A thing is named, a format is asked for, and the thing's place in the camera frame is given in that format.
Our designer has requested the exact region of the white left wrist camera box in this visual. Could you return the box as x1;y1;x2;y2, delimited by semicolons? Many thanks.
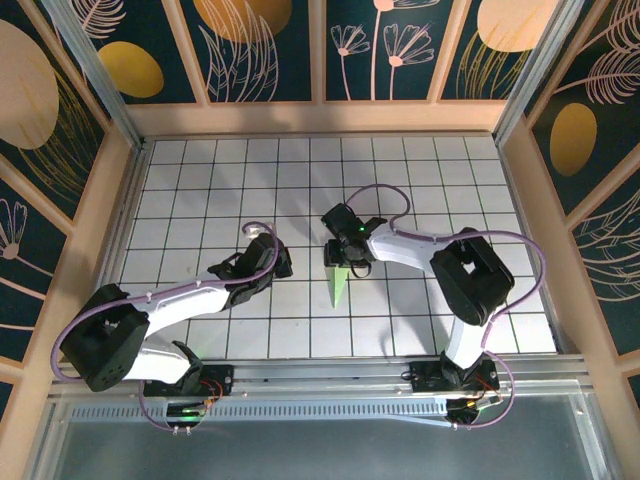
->
242;222;277;240

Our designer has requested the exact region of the aluminium corner post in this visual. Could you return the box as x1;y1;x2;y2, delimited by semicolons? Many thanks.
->
492;0;589;144
42;0;147;151

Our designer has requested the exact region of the slotted grey cable duct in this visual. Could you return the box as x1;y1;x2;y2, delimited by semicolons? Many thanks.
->
69;399;454;422

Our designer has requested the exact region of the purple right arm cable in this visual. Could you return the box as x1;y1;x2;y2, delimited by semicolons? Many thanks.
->
344;183;546;431

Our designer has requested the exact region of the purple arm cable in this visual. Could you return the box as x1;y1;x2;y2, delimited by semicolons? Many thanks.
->
53;222;281;434
344;183;546;431

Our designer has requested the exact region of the white gridded table mat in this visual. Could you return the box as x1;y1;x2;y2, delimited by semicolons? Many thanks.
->
99;137;559;361

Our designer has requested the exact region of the long aluminium mounting rail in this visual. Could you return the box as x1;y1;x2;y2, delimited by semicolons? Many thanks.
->
49;355;590;401

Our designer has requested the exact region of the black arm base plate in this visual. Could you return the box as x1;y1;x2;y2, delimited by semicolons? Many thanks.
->
143;363;235;397
409;359;500;394

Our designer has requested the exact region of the grey metal panel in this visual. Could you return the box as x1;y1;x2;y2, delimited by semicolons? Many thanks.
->
29;394;614;480

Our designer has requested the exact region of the green cloth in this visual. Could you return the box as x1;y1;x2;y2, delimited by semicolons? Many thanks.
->
327;264;351;310

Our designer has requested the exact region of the small black controller board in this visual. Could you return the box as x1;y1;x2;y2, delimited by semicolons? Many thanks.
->
446;397;503;427
164;399;209;427

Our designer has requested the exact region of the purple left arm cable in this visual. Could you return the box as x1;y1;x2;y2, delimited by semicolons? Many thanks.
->
53;222;281;434

